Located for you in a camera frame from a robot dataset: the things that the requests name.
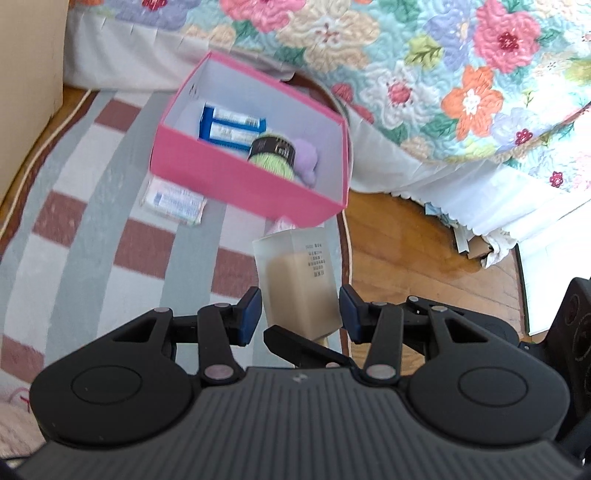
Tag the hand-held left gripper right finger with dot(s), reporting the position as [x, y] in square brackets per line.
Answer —
[351, 318]

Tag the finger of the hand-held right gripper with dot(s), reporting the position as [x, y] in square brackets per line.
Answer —
[300, 348]

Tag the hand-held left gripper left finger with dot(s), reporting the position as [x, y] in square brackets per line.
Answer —
[247, 318]

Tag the frosted foundation bottle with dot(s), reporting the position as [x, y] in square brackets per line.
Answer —
[295, 286]

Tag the pink cardboard box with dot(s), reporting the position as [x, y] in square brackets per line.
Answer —
[221, 184]

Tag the green yarn ball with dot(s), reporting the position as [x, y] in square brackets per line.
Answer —
[272, 159]

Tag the blue wipes packet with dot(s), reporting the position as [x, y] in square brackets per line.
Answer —
[226, 129]

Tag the clear bag of floss picks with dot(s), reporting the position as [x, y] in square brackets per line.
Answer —
[282, 226]

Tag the white wrapped packet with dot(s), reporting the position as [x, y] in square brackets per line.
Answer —
[173, 201]

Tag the flat cardboard pieces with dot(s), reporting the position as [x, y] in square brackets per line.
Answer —
[466, 240]

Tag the floral quilt bedspread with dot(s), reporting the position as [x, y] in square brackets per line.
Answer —
[438, 198]

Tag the purple plush toy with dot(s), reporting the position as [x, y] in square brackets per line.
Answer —
[305, 159]

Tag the striped checked rug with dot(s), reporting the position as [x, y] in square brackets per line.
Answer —
[92, 221]

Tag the floral quilt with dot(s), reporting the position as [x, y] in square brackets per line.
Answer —
[415, 69]

